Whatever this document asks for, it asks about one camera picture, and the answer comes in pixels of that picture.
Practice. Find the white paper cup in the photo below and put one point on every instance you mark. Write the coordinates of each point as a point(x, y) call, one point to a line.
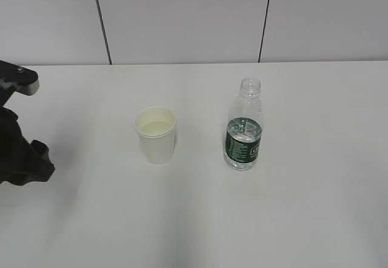
point(155, 127)

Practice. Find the clear water bottle green label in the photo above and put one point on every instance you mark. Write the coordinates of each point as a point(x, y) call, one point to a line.
point(244, 127)

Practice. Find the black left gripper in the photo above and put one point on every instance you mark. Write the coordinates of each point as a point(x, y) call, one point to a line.
point(13, 151)

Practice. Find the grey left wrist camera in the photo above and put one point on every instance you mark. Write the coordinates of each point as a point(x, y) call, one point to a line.
point(25, 81)

